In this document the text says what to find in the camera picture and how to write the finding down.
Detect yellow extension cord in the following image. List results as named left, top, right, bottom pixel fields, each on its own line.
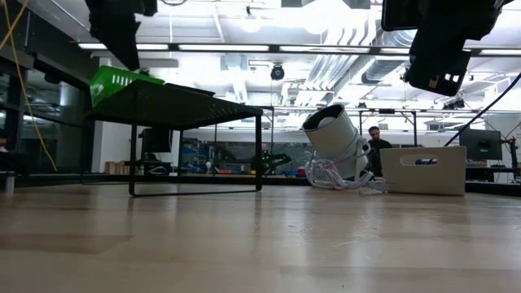
left=0, top=0, right=58, bottom=172

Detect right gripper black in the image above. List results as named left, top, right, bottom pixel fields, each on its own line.
left=404, top=0, right=506, bottom=98

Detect wooden boxes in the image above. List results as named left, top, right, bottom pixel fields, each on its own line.
left=104, top=161, right=132, bottom=176

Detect round ceiling lamp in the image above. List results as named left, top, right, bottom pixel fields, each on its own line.
left=239, top=6, right=262, bottom=34

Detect grey short post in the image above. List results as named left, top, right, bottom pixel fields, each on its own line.
left=2, top=171, right=16, bottom=195

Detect white plastic bin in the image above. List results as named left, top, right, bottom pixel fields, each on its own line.
left=379, top=145, right=468, bottom=197

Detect black metal background rack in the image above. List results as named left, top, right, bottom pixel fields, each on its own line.
left=357, top=107, right=418, bottom=148

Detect black ceiling spotlight cluster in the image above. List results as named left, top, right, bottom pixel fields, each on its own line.
left=442, top=98, right=466, bottom=111

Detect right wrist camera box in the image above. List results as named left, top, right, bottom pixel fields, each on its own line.
left=381, top=0, right=421, bottom=33

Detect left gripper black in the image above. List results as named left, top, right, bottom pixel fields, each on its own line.
left=84, top=0, right=159, bottom=72

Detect long ceiling light bar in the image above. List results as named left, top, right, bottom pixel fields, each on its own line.
left=77, top=42, right=521, bottom=57

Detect white camera cable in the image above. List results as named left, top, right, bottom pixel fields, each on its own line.
left=304, top=140, right=387, bottom=195

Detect black computer monitor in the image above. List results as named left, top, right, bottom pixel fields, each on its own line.
left=458, top=129, right=504, bottom=161
left=140, top=128, right=173, bottom=155

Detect black perforated metal stand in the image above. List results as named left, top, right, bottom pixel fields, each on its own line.
left=83, top=78, right=265, bottom=199

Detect green slotted plastic basket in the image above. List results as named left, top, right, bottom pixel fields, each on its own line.
left=89, top=64, right=166, bottom=108

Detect white bullet security camera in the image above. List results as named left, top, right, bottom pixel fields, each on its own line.
left=301, top=103, right=370, bottom=180

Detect black power cable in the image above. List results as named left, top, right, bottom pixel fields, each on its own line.
left=443, top=72, right=521, bottom=147

